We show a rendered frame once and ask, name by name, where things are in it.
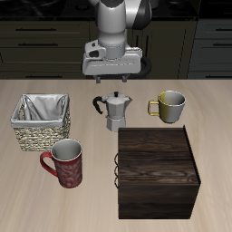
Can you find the red patterned mug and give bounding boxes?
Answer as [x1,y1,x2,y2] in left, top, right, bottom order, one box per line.
[39,138,83,189]

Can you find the yellow and white mug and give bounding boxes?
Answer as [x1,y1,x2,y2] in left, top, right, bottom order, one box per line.
[147,90,187,124]

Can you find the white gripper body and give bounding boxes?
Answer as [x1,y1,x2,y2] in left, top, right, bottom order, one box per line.
[82,46,143,76]

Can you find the dark wooden cabinet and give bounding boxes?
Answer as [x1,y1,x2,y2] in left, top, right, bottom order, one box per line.
[113,124,202,220]

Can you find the woven basket with white liner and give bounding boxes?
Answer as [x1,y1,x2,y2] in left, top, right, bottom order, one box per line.
[10,92,72,153]

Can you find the dark kitchen cupboards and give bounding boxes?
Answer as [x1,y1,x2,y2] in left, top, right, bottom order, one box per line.
[0,0,232,81]

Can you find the silver moka pot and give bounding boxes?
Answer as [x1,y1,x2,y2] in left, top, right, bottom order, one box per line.
[92,91,133,133]

